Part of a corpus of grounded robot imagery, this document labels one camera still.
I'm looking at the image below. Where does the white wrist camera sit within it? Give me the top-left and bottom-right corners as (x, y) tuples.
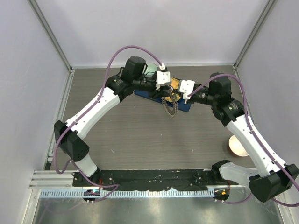
(177, 80), (195, 104)
(156, 63), (171, 90)

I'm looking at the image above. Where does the dark blue tray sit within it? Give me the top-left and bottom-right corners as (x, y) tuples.
(134, 90), (191, 112)

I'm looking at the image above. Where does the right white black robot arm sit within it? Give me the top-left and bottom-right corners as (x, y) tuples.
(178, 73), (299, 202)

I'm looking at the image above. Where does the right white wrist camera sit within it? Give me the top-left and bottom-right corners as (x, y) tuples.
(177, 80), (195, 104)

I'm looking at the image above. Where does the light green ceramic bowl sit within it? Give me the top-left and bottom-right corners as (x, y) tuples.
(143, 63), (158, 76)

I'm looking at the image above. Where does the slotted white cable duct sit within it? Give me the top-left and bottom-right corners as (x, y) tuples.
(39, 188), (214, 199)

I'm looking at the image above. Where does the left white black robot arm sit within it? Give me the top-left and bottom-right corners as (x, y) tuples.
(54, 56), (171, 186)

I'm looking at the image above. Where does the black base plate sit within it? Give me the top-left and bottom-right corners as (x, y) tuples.
(72, 168), (239, 191)

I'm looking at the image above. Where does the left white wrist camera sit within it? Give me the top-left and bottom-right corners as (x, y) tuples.
(156, 63), (171, 90)

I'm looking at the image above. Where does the yellow woven bamboo mat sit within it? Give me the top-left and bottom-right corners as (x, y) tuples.
(171, 78), (181, 101)

